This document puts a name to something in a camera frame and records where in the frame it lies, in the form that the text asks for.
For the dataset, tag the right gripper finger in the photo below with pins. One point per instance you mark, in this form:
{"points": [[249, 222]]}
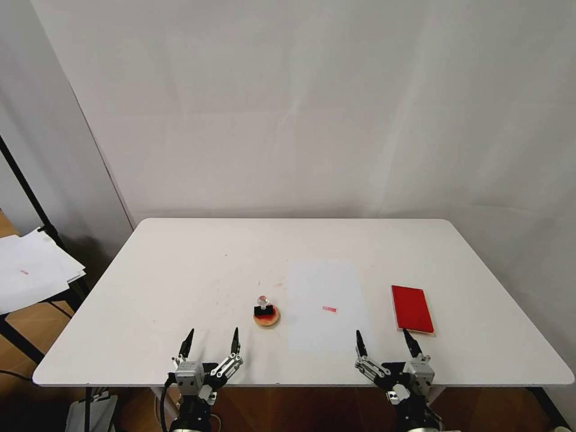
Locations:
{"points": [[411, 344], [360, 345]]}

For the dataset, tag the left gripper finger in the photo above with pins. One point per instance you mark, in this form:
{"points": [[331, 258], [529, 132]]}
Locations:
{"points": [[185, 345], [233, 344]]}

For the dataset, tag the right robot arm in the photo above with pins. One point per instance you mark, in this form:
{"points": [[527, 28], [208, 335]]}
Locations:
{"points": [[418, 426]]}

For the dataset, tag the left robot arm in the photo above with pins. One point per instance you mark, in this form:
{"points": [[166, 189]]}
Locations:
{"points": [[191, 426]]}

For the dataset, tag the red rectangular ink pad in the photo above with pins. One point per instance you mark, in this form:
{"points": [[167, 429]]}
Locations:
{"points": [[411, 308]]}

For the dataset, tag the round wooden red ink pad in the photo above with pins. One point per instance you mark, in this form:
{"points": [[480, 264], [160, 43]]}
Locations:
{"points": [[269, 322]]}

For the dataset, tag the black stamp with clear knob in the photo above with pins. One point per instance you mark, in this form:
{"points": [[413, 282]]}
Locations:
{"points": [[263, 308]]}

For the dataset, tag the white paper sheet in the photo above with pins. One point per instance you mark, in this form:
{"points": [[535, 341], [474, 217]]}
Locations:
{"points": [[324, 283]]}

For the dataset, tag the grey floor device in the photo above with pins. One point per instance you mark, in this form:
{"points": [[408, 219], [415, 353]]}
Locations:
{"points": [[90, 411]]}

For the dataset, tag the black table leg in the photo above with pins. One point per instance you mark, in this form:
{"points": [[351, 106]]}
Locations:
{"points": [[549, 407]]}

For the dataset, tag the stack of white papers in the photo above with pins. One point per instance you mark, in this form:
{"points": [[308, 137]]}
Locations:
{"points": [[27, 274]]}

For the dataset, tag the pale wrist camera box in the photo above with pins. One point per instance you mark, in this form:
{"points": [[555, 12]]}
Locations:
{"points": [[188, 377], [420, 377]]}

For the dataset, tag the black metal stand frame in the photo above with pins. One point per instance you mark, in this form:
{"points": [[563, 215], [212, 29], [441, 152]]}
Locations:
{"points": [[27, 189]]}

